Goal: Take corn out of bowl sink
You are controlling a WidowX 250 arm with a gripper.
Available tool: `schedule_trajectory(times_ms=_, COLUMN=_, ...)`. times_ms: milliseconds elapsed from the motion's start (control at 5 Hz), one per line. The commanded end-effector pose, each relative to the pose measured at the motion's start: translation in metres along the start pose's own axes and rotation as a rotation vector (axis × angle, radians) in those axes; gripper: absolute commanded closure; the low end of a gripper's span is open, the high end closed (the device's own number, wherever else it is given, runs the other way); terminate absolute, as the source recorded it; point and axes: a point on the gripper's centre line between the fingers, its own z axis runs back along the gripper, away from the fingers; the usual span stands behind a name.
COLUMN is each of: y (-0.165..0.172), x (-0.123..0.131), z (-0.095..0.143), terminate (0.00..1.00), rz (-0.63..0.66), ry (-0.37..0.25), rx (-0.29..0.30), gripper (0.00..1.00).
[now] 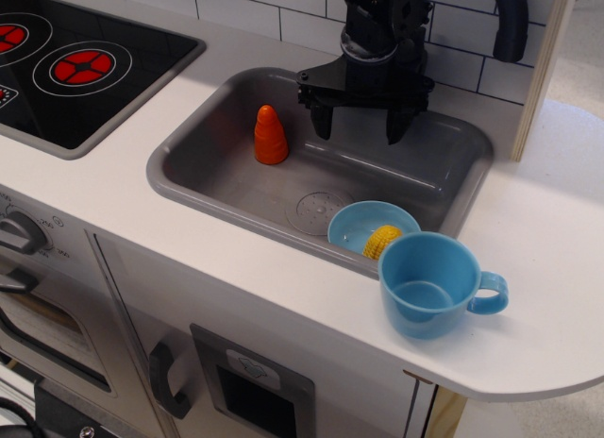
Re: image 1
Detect grey oven door handle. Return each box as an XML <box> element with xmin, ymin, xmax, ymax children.
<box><xmin>0</xmin><ymin>268</ymin><xmax>39</xmax><ymax>295</ymax></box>

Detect black cable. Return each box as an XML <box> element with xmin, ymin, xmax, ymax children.
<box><xmin>0</xmin><ymin>396</ymin><xmax>43</xmax><ymax>438</ymax></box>

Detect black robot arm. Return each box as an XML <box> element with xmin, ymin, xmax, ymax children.
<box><xmin>296</xmin><ymin>0</ymin><xmax>434</xmax><ymax>144</ymax></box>

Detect orange toy carrot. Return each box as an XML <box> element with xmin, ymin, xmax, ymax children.
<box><xmin>254</xmin><ymin>105</ymin><xmax>289</xmax><ymax>165</ymax></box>

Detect black sink faucet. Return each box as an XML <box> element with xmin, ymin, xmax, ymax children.
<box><xmin>493</xmin><ymin>0</ymin><xmax>529</xmax><ymax>63</ymax></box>

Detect grey sink basin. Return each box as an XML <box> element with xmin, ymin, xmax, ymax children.
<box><xmin>146</xmin><ymin>68</ymin><xmax>494</xmax><ymax>278</ymax></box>

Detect black toy stovetop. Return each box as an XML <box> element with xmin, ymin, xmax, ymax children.
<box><xmin>1</xmin><ymin>0</ymin><xmax>206</xmax><ymax>160</ymax></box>

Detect grey dispenser panel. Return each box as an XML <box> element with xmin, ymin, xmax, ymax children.
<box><xmin>190</xmin><ymin>324</ymin><xmax>317</xmax><ymax>438</ymax></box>

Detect light blue cup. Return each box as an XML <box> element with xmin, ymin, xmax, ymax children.
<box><xmin>378</xmin><ymin>231</ymin><xmax>509</xmax><ymax>340</ymax></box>

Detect light blue bowl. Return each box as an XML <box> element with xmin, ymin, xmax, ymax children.
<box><xmin>327</xmin><ymin>200</ymin><xmax>421</xmax><ymax>255</ymax></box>

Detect grey cabinet door handle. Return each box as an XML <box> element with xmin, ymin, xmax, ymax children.
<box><xmin>148</xmin><ymin>342</ymin><xmax>191</xmax><ymax>419</ymax></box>

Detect yellow toy corn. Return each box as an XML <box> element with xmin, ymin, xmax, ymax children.
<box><xmin>362</xmin><ymin>225</ymin><xmax>403</xmax><ymax>260</ymax></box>

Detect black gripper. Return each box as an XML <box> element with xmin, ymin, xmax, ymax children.
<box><xmin>296</xmin><ymin>56</ymin><xmax>434</xmax><ymax>145</ymax></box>

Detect grey oven knob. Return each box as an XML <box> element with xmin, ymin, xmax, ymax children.
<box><xmin>1</xmin><ymin>211</ymin><xmax>48</xmax><ymax>255</ymax></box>

